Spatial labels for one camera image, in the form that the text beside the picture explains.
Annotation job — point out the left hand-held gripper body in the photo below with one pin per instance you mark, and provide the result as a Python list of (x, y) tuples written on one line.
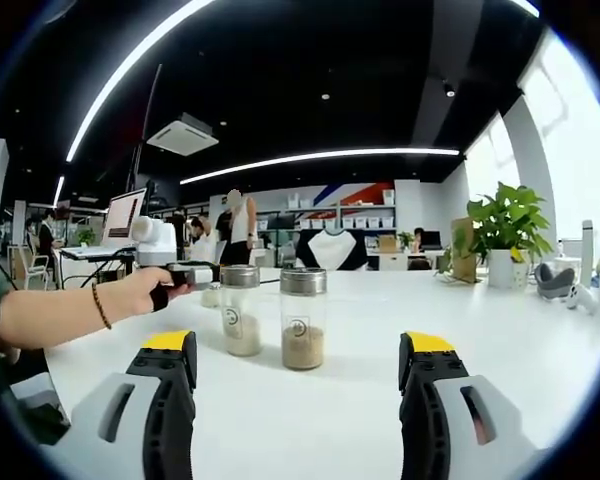
[(157, 245)]

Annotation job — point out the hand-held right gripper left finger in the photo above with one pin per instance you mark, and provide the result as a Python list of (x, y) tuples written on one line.
[(170, 400)]

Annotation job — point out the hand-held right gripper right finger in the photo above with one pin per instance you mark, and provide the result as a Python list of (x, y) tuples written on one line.
[(425, 410)]

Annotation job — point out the small seasoning bottle white powder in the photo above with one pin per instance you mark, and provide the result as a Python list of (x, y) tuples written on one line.
[(211, 297)]

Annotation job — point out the tall seasoning bottle pale grains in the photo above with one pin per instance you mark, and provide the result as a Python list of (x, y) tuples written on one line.
[(240, 300)]

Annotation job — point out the tall seasoning bottle brown grains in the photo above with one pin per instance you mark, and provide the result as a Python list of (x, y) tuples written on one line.
[(302, 310)]

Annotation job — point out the person's left hand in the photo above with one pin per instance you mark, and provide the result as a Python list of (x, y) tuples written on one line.
[(135, 292)]

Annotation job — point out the white laptop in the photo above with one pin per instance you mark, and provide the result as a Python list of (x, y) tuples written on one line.
[(125, 215)]

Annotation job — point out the ceiling air conditioner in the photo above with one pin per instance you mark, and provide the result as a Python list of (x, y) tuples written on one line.
[(182, 135)]

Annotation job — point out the white office desk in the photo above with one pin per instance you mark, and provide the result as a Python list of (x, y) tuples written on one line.
[(395, 261)]

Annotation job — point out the brown cardboard box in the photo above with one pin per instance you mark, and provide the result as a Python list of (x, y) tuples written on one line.
[(465, 260)]

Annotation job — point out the long ceiling light strip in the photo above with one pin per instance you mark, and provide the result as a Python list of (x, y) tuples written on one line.
[(115, 82), (330, 153)]

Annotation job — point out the black monitor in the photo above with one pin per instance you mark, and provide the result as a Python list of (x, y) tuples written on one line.
[(432, 240)]

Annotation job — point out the small cardboard box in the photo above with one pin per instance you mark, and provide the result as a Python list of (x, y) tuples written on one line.
[(387, 243)]

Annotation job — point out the small potted plant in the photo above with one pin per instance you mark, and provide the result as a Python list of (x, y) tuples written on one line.
[(406, 240)]

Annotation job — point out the shelf of white storage bins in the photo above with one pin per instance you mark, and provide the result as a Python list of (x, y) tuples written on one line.
[(360, 221)]

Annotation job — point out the grey VR headset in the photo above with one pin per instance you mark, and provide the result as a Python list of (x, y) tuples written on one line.
[(555, 287)]

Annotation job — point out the white VR controller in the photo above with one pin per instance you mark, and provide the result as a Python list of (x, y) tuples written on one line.
[(582, 297)]

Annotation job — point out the large potted green plant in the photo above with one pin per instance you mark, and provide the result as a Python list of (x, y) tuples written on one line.
[(510, 220)]

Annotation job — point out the white tall thermos flask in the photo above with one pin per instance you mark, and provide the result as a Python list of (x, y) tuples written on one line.
[(587, 250)]

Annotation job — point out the narrow window with blinds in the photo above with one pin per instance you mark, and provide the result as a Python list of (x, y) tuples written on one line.
[(495, 160)]

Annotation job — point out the wide window with blinds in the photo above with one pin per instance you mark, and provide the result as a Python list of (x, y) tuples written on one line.
[(580, 150)]

